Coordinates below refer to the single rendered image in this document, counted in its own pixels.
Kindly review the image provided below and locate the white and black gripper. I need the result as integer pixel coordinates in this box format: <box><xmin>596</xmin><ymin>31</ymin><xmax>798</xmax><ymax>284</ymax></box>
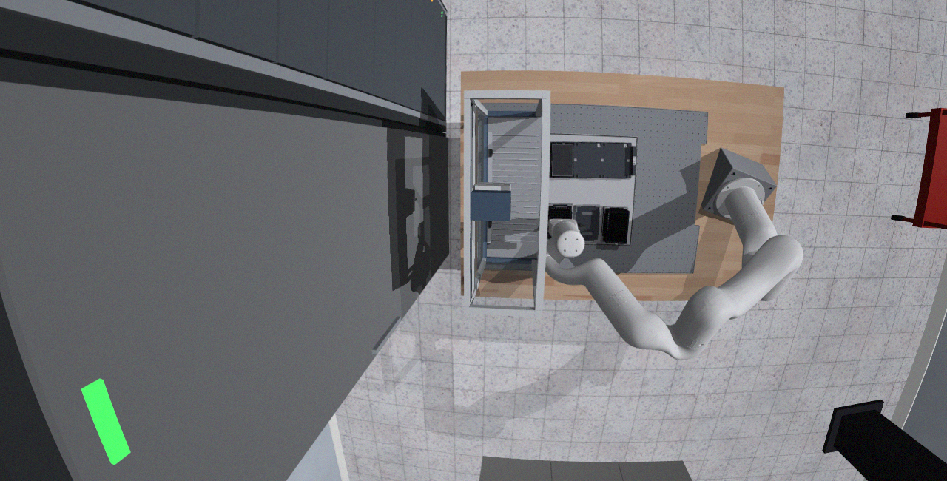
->
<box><xmin>547</xmin><ymin>219</ymin><xmax>586</xmax><ymax>237</ymax></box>

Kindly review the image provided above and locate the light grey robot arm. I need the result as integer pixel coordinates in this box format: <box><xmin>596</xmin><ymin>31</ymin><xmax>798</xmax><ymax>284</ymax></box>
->
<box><xmin>545</xmin><ymin>178</ymin><xmax>803</xmax><ymax>360</ymax></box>

